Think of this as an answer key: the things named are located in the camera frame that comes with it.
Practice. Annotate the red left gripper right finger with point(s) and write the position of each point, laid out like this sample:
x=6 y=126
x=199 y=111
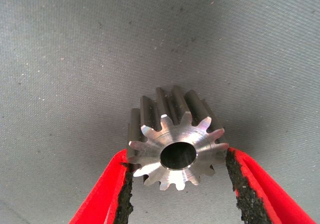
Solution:
x=270 y=196

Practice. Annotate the dark grey table cloth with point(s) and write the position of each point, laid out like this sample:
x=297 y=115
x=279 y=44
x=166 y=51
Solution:
x=100 y=47

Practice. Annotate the small steel gear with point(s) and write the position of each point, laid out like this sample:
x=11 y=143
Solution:
x=160 y=144

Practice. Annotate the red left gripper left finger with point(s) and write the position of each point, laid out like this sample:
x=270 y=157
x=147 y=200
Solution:
x=100 y=196

